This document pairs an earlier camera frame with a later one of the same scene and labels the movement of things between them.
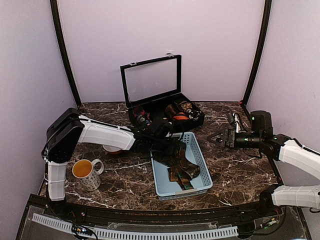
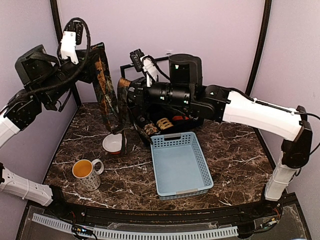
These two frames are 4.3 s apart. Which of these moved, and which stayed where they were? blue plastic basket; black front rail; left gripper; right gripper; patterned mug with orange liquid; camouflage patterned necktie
Moved: right gripper; left gripper; camouflage patterned necktie
Stayed: patterned mug with orange liquid; blue plastic basket; black front rail
